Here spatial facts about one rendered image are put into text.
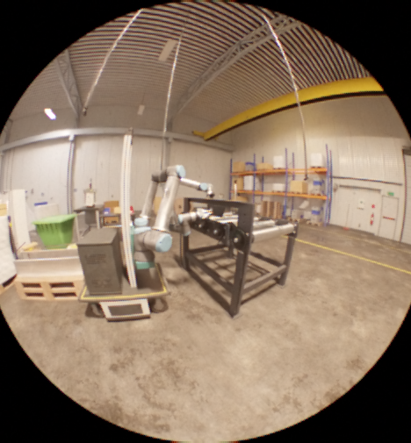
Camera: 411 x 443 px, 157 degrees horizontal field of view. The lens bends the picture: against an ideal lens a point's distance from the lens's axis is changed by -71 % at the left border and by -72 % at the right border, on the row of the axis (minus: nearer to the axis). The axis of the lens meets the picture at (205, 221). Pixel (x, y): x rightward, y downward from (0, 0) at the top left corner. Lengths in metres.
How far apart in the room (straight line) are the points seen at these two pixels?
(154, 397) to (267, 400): 0.74
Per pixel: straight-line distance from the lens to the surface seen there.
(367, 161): 10.29
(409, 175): 10.63
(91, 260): 1.41
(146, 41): 8.81
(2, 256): 3.12
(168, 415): 1.23
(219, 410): 1.23
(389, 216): 10.06
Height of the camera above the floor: 1.21
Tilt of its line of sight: 10 degrees down
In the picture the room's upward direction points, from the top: 2 degrees clockwise
